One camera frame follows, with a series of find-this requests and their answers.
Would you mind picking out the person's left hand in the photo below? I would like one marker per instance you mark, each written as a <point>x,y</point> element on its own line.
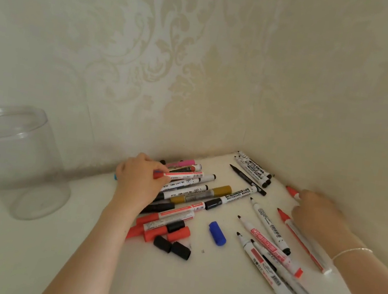
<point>133,185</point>

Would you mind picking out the person's right hand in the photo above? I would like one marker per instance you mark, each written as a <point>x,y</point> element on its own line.
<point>321,218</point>

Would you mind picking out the person's left thumb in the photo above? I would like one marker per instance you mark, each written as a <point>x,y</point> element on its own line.
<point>159,188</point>

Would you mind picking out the person's right fingers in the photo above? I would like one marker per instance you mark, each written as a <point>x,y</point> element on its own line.
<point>304,208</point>

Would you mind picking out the red-capped white marker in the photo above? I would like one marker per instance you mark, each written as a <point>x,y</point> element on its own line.
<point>184,175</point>

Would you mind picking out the person's left forearm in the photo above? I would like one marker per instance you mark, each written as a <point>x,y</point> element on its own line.
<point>98,254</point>

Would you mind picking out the pile of assorted markers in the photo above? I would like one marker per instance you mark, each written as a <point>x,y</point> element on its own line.
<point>186,196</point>

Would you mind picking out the long red-tipped white marker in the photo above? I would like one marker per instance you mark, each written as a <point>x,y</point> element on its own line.
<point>306,246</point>

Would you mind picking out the uncapped white marker black end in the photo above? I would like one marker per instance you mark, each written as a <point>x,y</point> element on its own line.
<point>270,226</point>

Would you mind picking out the red marker cap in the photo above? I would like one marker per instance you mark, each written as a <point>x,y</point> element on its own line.
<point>179,234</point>

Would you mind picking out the uncapped white marker red label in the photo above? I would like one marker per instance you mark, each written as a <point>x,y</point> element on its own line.
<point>266,244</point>

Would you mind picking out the black marker cap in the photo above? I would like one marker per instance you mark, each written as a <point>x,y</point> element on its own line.
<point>181,251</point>
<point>162,244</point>

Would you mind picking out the thin black pen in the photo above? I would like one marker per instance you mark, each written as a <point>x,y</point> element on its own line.
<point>247,179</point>

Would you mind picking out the white marker with black cap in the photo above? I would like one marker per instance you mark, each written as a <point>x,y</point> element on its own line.
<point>256,166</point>
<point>250,173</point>
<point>253,170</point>

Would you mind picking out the blue marker cap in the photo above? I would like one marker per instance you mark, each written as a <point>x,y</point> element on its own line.
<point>217,233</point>

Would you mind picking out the uncapped white marker blue end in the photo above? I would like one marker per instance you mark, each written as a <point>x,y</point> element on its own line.
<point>269,276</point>

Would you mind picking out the uncapped grey marker black end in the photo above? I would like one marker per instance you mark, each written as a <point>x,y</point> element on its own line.
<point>303,293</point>

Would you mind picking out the clear plastic cylinder container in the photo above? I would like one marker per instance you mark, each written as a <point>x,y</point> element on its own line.
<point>13,161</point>

